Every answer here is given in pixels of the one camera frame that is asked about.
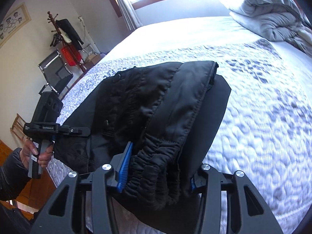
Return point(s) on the person black jacket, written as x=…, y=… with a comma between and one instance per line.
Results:
x=14, y=176

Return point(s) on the wooden folding chair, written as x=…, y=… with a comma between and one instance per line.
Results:
x=17, y=128

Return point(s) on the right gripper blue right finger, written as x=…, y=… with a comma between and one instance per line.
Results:
x=247, y=211

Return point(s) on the wooden coat rack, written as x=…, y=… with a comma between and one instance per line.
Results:
x=65, y=40

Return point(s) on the black office chair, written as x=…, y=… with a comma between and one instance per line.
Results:
x=55, y=72

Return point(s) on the person left hand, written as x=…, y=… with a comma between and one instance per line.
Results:
x=43, y=159

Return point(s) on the cardboard box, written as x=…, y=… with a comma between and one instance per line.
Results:
x=93, y=59

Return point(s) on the quilted lavender bedspread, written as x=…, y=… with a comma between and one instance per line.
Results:
x=266, y=129

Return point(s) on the white curtain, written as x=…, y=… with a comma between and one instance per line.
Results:
x=131, y=18

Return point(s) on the black padded pants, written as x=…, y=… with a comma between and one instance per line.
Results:
x=171, y=113

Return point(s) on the red garment on rack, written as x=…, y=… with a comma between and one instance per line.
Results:
x=71, y=55

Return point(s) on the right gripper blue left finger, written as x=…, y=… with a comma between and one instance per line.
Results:
x=65, y=211

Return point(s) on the black garment on rack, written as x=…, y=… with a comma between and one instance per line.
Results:
x=65, y=25

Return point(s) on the folded grey duvet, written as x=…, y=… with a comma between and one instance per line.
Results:
x=274, y=20

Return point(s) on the framed wall picture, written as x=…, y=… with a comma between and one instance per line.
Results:
x=14, y=20

